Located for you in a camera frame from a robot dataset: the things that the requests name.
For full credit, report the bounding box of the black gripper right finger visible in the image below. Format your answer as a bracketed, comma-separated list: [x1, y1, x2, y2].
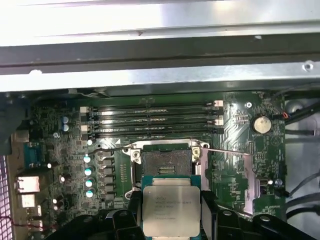
[199, 190, 310, 240]

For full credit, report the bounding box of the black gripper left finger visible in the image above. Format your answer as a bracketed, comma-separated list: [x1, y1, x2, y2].
[53, 189, 146, 240]

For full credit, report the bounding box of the silver CPU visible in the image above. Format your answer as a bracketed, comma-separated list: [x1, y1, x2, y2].
[141, 174, 202, 238]

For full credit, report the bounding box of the metal socket cover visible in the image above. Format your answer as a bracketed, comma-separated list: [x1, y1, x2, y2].
[198, 146, 260, 220]

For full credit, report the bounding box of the thin metal locking lever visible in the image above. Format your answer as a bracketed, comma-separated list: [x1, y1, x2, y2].
[84, 146, 132, 155]

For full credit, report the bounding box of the CPU socket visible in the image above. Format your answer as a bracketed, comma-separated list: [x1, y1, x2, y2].
[123, 141, 211, 201]

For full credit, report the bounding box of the green motherboard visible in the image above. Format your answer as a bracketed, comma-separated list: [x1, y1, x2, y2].
[7, 91, 287, 240]

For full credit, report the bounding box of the RAM slot with black clips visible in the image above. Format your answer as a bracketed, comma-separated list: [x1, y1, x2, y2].
[86, 107, 225, 123]
[86, 126, 225, 141]

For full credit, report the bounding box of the round coin cell battery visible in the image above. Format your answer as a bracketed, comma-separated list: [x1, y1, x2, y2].
[250, 113, 272, 135]

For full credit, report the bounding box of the open black PC case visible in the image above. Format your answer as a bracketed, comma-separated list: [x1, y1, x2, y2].
[0, 0, 320, 240]

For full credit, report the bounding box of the red twisted wire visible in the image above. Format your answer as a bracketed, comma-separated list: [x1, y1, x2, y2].
[0, 215, 60, 229]

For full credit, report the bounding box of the thick black cable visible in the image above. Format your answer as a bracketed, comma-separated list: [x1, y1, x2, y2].
[284, 171, 320, 199]

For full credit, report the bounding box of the thin black wire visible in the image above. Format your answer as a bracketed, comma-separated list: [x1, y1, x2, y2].
[271, 83, 320, 99]

